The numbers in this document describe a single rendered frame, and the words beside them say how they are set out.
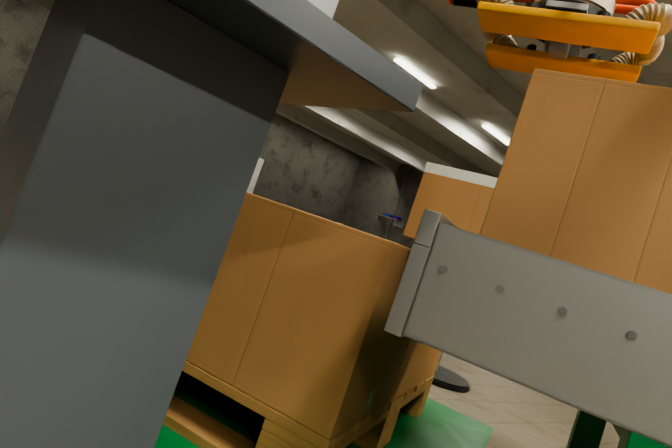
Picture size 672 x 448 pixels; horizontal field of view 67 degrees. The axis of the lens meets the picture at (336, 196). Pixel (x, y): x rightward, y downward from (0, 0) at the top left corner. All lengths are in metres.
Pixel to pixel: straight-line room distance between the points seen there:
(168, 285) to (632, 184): 0.76
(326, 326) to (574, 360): 0.47
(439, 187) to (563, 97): 1.63
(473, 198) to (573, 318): 1.77
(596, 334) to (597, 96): 0.44
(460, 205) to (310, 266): 1.57
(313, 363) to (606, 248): 0.58
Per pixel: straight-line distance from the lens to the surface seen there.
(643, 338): 0.83
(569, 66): 1.33
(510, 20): 1.19
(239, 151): 0.68
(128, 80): 0.62
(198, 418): 1.30
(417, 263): 0.84
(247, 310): 1.14
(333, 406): 1.07
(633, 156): 1.02
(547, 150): 1.02
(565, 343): 0.82
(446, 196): 2.59
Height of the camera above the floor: 0.53
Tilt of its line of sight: 4 degrees up
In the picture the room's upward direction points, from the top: 19 degrees clockwise
